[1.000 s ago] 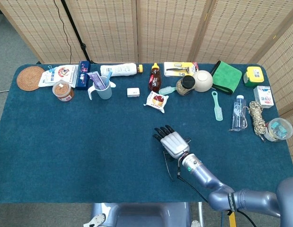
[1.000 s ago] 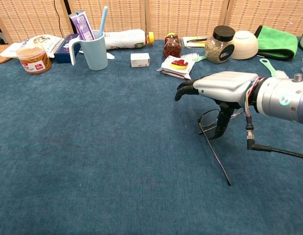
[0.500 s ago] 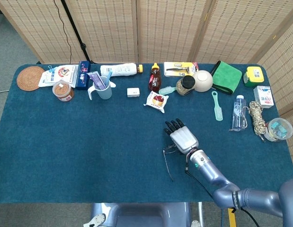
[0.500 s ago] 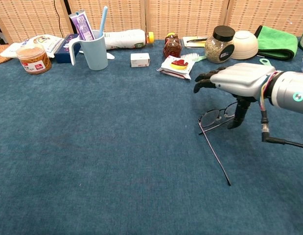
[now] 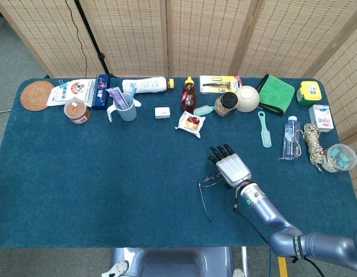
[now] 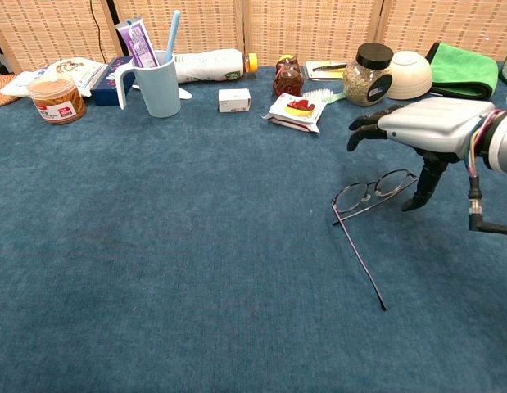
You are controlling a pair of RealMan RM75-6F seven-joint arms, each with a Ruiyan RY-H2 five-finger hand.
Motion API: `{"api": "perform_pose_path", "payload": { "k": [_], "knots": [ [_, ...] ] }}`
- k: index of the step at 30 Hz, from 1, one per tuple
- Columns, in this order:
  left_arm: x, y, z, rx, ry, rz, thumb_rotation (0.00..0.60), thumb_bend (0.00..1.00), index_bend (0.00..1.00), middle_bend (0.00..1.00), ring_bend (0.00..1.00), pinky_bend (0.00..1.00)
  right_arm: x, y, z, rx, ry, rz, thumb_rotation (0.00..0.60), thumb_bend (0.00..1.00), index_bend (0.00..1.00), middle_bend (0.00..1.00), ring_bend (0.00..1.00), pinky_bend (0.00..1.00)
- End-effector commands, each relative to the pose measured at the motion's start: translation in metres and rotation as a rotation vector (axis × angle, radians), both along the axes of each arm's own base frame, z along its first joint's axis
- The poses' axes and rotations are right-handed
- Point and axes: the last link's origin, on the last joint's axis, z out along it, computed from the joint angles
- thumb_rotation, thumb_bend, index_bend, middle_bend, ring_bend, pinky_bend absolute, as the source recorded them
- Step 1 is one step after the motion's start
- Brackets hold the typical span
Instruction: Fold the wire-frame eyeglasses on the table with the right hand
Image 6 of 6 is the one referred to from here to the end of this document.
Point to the thin-framed eyeglasses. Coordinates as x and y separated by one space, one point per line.
351 198

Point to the honey bottle with yellow cap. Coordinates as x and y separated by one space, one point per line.
288 79

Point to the green folded microfiber cloth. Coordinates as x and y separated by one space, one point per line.
462 67

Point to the blue felt table cover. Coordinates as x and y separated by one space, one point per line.
196 245

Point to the blue toothbrush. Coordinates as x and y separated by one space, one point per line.
172 37

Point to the white printed plastic bag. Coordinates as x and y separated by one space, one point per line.
73 69

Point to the short mint green brush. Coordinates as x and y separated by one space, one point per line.
322 95

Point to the bamboo folding screen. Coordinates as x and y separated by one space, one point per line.
310 28

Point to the purple toothpaste tube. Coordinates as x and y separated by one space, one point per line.
138 41

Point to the small white box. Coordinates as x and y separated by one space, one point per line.
234 100

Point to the light blue plastic mug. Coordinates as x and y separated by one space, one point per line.
159 90

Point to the white bottle with orange cap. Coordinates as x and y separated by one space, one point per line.
208 65

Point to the glass jar with black lid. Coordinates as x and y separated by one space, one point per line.
365 82

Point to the beige bowl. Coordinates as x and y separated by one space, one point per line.
408 75

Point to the round woven rattan coaster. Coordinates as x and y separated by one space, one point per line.
1 92

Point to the clear tub with red label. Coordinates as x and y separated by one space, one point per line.
56 102

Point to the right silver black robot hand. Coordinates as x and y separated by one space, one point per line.
433 123

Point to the white red snack packet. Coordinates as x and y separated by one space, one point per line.
296 110

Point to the dark blue cardboard box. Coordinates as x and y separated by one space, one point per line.
107 88

